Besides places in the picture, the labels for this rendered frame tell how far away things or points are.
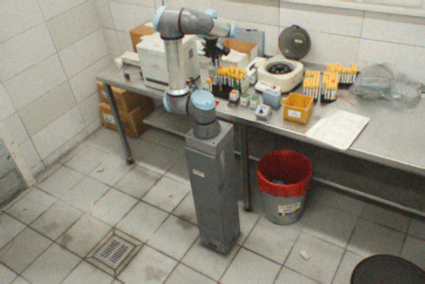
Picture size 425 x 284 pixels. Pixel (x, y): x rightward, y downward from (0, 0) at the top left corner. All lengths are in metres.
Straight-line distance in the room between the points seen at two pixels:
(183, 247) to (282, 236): 0.68
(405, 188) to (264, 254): 1.00
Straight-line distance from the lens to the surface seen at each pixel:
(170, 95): 1.95
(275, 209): 2.68
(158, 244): 2.80
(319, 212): 2.92
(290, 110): 2.19
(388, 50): 2.55
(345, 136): 2.14
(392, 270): 1.94
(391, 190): 2.79
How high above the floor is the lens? 2.22
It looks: 39 degrees down
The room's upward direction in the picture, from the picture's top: 7 degrees counter-clockwise
